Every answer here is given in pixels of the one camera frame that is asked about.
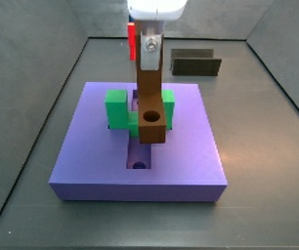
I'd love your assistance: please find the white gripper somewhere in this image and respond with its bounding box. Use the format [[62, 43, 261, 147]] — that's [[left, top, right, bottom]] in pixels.
[[126, 0, 188, 70]]

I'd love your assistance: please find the brown T-shaped block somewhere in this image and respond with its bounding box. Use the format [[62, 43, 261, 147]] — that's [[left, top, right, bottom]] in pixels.
[[136, 21, 166, 144]]

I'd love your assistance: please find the purple base board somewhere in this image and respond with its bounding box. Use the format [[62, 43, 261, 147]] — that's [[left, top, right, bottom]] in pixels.
[[49, 82, 226, 202]]

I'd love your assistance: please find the red hexagonal peg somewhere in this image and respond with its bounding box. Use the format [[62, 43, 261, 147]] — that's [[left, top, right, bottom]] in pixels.
[[128, 21, 136, 61]]

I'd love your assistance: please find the dark grey block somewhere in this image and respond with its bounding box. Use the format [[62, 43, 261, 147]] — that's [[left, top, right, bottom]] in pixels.
[[170, 49, 221, 76]]

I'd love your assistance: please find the green U-shaped block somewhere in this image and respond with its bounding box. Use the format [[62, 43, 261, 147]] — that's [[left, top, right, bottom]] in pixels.
[[104, 90, 174, 138]]

